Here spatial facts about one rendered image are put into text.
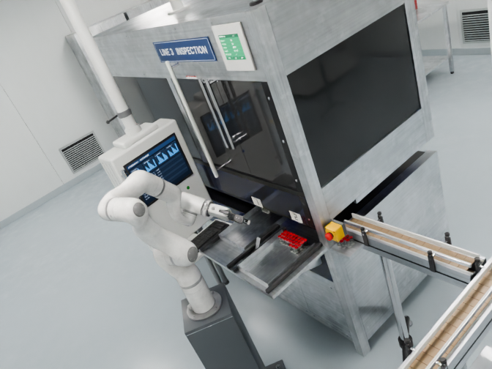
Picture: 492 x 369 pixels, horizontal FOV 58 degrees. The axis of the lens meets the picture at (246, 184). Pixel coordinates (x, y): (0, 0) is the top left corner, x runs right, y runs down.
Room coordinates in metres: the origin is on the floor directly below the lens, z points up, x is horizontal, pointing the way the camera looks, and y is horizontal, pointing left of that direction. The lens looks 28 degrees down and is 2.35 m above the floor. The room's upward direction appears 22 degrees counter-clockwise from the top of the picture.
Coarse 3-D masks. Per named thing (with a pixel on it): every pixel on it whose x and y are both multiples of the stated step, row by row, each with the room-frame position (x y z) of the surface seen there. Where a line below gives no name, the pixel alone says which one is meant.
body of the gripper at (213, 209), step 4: (212, 204) 1.88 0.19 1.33; (216, 204) 1.87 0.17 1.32; (208, 208) 1.88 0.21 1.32; (212, 208) 1.87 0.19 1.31; (216, 208) 1.85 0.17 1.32; (220, 208) 1.85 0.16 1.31; (224, 208) 1.84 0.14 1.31; (228, 208) 1.84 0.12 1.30; (208, 212) 1.87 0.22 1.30; (212, 212) 1.85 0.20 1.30; (216, 212) 1.84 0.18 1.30; (220, 212) 1.83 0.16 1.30; (208, 216) 1.89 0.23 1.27; (216, 216) 1.86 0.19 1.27; (220, 216) 1.84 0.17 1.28; (224, 216) 1.82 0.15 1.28
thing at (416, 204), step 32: (416, 160) 2.26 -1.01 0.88; (384, 192) 2.08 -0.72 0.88; (416, 192) 2.15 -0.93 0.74; (416, 224) 2.12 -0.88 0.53; (288, 288) 2.30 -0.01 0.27; (320, 288) 1.98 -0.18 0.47; (352, 288) 1.83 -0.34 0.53; (384, 288) 1.94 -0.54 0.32; (320, 320) 2.09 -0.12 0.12; (384, 320) 1.91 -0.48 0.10
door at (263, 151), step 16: (224, 96) 2.21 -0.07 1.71; (240, 96) 2.08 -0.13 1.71; (256, 96) 1.97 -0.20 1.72; (240, 112) 2.13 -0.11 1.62; (256, 112) 2.01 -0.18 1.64; (240, 128) 2.18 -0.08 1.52; (256, 128) 2.05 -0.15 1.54; (272, 128) 1.93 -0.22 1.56; (240, 144) 2.23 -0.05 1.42; (256, 144) 2.10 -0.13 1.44; (272, 144) 1.97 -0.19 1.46; (256, 160) 2.15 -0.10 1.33; (272, 160) 2.01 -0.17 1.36; (256, 176) 2.20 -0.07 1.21; (272, 176) 2.06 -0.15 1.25; (288, 176) 1.94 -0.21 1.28
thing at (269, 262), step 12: (276, 240) 2.03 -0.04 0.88; (264, 252) 1.97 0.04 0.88; (276, 252) 1.93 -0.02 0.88; (288, 252) 1.89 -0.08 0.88; (240, 264) 1.91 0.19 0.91; (252, 264) 1.91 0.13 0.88; (264, 264) 1.87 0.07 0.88; (276, 264) 1.83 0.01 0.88; (288, 264) 1.79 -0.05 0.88; (252, 276) 1.80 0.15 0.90; (264, 276) 1.78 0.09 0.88; (276, 276) 1.71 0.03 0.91
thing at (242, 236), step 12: (252, 216) 2.36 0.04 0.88; (264, 216) 2.31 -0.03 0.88; (276, 216) 2.26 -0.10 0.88; (228, 228) 2.29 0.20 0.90; (240, 228) 2.28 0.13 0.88; (252, 228) 2.23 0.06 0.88; (264, 228) 2.18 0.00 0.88; (228, 240) 2.16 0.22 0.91; (240, 240) 2.16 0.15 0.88; (252, 240) 2.12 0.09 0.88
